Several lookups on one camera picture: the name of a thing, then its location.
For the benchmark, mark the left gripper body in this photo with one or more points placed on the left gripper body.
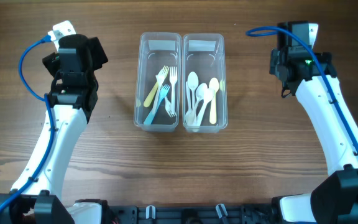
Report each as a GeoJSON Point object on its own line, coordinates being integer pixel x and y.
{"type": "Point", "coordinates": [99, 51]}

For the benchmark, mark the beige wooden fork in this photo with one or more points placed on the beige wooden fork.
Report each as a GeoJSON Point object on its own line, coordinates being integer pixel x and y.
{"type": "Point", "coordinates": [152, 93]}

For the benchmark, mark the yellow plastic spoon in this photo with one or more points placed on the yellow plastic spoon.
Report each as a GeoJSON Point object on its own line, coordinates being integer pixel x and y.
{"type": "Point", "coordinates": [214, 87]}

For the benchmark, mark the white thick-handled spoon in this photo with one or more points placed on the white thick-handled spoon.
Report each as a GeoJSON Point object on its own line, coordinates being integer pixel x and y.
{"type": "Point", "coordinates": [207, 97]}

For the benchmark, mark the white slim spoon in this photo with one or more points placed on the white slim spoon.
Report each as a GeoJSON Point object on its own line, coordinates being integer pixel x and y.
{"type": "Point", "coordinates": [199, 94]}

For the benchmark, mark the white slim plastic fork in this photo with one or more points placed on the white slim plastic fork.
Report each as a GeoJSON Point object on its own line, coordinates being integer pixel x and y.
{"type": "Point", "coordinates": [168, 108]}

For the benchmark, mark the white small spoon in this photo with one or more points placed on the white small spoon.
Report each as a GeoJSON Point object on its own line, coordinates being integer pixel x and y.
{"type": "Point", "coordinates": [193, 83]}

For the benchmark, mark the thin clear plastic fork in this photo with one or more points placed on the thin clear plastic fork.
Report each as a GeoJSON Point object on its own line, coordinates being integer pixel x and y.
{"type": "Point", "coordinates": [158, 90]}

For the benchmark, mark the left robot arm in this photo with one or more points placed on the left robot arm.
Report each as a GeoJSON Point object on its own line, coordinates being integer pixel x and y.
{"type": "Point", "coordinates": [35, 197]}

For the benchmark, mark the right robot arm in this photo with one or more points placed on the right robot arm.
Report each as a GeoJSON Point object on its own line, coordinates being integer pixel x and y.
{"type": "Point", "coordinates": [313, 81]}

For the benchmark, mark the left clear plastic container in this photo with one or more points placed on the left clear plastic container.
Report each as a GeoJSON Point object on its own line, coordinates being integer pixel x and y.
{"type": "Point", "coordinates": [157, 49]}

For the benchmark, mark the clear plastic container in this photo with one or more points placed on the clear plastic container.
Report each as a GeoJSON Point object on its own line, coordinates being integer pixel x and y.
{"type": "Point", "coordinates": [204, 54]}
{"type": "Point", "coordinates": [157, 49]}

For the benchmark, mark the right clear plastic container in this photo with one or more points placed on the right clear plastic container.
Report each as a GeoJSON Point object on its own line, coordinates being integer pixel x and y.
{"type": "Point", "coordinates": [204, 54]}

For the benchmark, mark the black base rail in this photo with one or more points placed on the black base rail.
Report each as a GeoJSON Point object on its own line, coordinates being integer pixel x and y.
{"type": "Point", "coordinates": [244, 214]}

